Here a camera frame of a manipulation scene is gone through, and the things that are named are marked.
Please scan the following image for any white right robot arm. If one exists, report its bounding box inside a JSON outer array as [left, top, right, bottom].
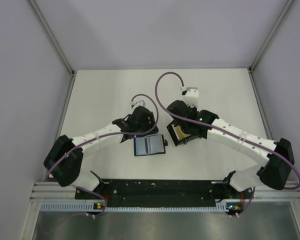
[[167, 100, 295, 198]]

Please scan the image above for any grey blue card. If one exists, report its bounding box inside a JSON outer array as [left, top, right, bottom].
[[134, 137, 150, 156]]

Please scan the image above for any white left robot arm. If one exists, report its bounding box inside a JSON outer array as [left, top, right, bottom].
[[43, 105, 159, 199]]

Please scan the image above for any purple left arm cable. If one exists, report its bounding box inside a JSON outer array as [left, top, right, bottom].
[[46, 93, 160, 218]]

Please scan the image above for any aluminium frame post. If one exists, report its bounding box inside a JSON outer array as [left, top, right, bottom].
[[248, 0, 298, 73], [27, 0, 77, 76]]

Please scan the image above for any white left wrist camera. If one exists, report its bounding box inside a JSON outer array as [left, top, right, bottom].
[[130, 100, 146, 108]]

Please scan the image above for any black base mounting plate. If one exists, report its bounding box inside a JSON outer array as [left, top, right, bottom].
[[74, 177, 255, 208]]

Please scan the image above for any aluminium right frame post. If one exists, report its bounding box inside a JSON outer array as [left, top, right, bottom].
[[248, 0, 298, 73]]

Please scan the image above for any white slotted cable duct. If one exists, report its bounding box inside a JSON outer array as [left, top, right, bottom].
[[40, 201, 242, 213]]

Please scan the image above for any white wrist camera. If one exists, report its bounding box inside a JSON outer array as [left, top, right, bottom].
[[180, 86, 199, 108], [130, 100, 146, 108]]

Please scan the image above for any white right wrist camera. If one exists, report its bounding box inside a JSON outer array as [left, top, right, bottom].
[[180, 86, 199, 108]]

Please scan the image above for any aluminium left frame post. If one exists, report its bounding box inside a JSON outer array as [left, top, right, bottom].
[[27, 0, 77, 76]]

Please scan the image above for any aluminium front rail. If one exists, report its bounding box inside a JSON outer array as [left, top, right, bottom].
[[30, 182, 300, 202]]

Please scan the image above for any black leather card holder wallet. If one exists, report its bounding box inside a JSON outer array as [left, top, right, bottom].
[[133, 134, 168, 157]]

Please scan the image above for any black plastic card tray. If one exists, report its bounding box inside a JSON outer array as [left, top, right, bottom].
[[166, 120, 209, 147]]

